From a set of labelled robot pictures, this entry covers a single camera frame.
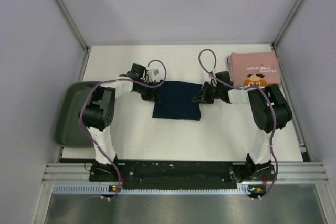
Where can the dark green plastic bin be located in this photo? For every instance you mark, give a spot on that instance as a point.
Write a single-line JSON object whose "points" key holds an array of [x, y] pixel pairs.
{"points": [[68, 132]]}

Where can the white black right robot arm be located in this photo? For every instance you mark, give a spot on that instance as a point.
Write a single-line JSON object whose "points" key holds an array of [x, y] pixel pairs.
{"points": [[270, 111]]}

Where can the left aluminium frame post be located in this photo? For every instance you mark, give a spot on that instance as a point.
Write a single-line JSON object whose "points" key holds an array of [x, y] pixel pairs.
{"points": [[71, 24]]}

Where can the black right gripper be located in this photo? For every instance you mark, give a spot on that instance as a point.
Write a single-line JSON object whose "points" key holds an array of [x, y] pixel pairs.
{"points": [[202, 96]]}

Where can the navy blue t-shirt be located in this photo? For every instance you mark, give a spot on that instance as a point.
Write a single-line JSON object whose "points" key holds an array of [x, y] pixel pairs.
{"points": [[176, 101]]}

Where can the right aluminium frame post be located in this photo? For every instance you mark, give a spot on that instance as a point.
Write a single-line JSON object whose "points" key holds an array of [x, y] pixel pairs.
{"points": [[286, 25]]}

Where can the light blue slotted cable duct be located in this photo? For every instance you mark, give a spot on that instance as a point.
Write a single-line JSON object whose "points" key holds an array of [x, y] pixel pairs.
{"points": [[94, 189]]}

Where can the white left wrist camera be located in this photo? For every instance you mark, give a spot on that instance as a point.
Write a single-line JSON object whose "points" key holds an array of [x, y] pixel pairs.
{"points": [[150, 75]]}

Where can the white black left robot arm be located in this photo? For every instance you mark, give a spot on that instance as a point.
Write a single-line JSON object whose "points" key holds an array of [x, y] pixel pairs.
{"points": [[97, 113]]}

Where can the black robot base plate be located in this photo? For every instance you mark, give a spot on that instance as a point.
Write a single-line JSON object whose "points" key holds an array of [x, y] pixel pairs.
{"points": [[176, 175]]}

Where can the aluminium front frame rail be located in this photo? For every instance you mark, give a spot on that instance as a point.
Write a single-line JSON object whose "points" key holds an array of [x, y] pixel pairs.
{"points": [[288, 173]]}

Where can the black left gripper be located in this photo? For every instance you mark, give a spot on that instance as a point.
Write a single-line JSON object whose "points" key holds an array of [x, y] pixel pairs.
{"points": [[153, 96]]}

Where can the aluminium frame post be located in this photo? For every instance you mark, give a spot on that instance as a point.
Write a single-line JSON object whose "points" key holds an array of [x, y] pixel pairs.
{"points": [[286, 25], [71, 24]]}

